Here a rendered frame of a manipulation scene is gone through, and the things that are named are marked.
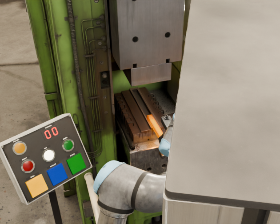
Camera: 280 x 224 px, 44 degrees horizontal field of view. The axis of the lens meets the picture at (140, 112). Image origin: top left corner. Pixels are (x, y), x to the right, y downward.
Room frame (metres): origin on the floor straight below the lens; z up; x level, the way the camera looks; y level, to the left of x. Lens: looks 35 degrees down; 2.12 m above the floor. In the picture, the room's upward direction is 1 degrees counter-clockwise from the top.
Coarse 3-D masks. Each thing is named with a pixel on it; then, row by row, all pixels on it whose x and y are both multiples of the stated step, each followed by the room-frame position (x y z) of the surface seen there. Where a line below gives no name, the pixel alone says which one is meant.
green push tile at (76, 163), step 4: (72, 156) 1.20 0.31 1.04; (76, 156) 1.20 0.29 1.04; (80, 156) 1.21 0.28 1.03; (68, 160) 1.17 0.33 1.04; (72, 160) 1.18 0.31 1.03; (76, 160) 1.19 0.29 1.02; (80, 160) 1.20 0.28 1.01; (68, 164) 1.16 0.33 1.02; (72, 164) 1.17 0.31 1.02; (76, 164) 1.18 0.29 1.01; (80, 164) 1.19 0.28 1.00; (84, 164) 1.19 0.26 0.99; (72, 168) 1.16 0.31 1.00; (76, 168) 1.17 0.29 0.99; (80, 168) 1.18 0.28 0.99; (72, 172) 1.15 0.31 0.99; (76, 172) 1.16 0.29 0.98
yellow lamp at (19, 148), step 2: (16, 144) 1.12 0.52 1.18; (18, 144) 1.13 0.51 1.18; (20, 144) 1.13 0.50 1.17; (22, 144) 1.13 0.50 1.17; (16, 146) 1.12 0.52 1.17; (18, 146) 1.12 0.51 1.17; (20, 146) 1.12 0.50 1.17; (22, 146) 1.13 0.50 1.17; (24, 146) 1.13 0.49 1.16; (14, 148) 1.11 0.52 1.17; (16, 148) 1.11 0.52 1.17; (18, 148) 1.12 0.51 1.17; (20, 148) 1.12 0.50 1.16; (22, 148) 1.12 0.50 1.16; (24, 148) 1.13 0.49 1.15; (16, 150) 1.11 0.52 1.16; (18, 150) 1.11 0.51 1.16; (20, 150) 1.11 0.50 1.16; (22, 150) 1.12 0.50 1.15; (18, 152) 1.11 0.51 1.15; (20, 152) 1.11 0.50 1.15
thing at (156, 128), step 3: (147, 117) 1.55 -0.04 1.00; (150, 117) 1.53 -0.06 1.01; (153, 117) 1.53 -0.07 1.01; (150, 120) 1.50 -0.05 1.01; (153, 120) 1.50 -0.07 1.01; (150, 123) 1.50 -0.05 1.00; (153, 123) 1.48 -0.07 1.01; (156, 123) 1.48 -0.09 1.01; (153, 126) 1.45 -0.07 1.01; (156, 126) 1.45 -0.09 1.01; (153, 129) 1.44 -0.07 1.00; (156, 129) 1.42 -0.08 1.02; (159, 129) 1.42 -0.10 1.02; (156, 132) 1.40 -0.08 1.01; (159, 132) 1.39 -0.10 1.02; (162, 132) 1.39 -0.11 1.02; (156, 135) 1.40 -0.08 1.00; (159, 135) 1.37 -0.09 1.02
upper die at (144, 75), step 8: (160, 64) 1.47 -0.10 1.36; (168, 64) 1.48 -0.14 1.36; (128, 72) 1.47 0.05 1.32; (136, 72) 1.43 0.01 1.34; (144, 72) 1.44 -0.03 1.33; (152, 72) 1.45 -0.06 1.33; (160, 72) 1.47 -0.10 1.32; (168, 72) 1.48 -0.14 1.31; (128, 80) 1.47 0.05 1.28; (136, 80) 1.43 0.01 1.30; (144, 80) 1.44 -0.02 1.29; (152, 80) 1.45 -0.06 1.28; (160, 80) 1.47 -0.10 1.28
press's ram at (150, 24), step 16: (112, 0) 1.48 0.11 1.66; (128, 0) 1.43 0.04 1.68; (144, 0) 1.44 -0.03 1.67; (160, 0) 1.46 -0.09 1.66; (176, 0) 1.48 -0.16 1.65; (112, 16) 1.50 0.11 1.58; (128, 16) 1.42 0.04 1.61; (144, 16) 1.44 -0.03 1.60; (160, 16) 1.46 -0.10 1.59; (176, 16) 1.49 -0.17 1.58; (112, 32) 1.52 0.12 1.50; (128, 32) 1.42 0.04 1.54; (144, 32) 1.44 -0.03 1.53; (160, 32) 1.47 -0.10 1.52; (176, 32) 1.49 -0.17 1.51; (112, 48) 1.54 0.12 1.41; (128, 48) 1.42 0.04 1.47; (144, 48) 1.44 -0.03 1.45; (160, 48) 1.47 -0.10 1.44; (176, 48) 1.49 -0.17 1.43; (128, 64) 1.42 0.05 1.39; (144, 64) 1.44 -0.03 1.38
